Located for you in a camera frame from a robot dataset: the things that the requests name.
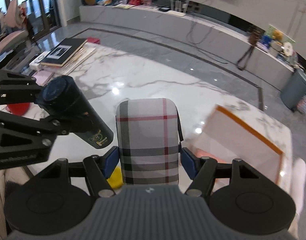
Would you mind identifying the plaid fabric pouch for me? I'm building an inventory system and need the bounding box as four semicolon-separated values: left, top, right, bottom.
115;98;183;185

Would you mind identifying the dark Clear shampoo bottle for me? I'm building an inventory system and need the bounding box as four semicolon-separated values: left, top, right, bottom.
36;75;114;149

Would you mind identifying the yellow tape roll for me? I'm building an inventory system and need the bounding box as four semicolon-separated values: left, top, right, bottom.
107;166;124;190

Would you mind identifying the red object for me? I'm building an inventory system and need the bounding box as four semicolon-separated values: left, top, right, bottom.
7;102;30;116

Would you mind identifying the orange rimmed storage box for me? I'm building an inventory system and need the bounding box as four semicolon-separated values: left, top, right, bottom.
189;105;284;186

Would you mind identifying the pink flat case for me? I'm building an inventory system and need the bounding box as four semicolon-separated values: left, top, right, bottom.
32;70;54;86

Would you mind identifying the white power strip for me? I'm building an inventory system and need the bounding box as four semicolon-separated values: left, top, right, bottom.
29;50;50;71

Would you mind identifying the black cover book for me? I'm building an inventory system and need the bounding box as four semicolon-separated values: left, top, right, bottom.
40;38;87;67

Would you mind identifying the beige large book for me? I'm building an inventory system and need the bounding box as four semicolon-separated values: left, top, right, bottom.
50;46;95;75

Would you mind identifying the pink office chair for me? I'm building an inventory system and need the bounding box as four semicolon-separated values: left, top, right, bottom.
0;0;29;54

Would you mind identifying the pink handbag on floor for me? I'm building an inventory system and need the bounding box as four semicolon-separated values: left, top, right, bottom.
296;94;306;114

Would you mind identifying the grey trash bin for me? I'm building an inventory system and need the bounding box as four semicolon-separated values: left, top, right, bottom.
280;69;306;111

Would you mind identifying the black floor cable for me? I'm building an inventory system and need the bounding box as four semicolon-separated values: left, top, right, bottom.
185;21;228;65

